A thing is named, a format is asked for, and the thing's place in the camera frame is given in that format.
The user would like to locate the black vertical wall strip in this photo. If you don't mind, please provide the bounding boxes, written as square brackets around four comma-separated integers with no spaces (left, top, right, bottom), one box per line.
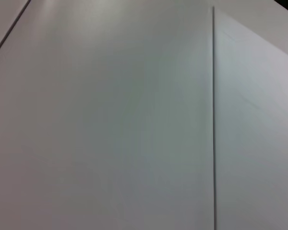
[212,6,217,230]

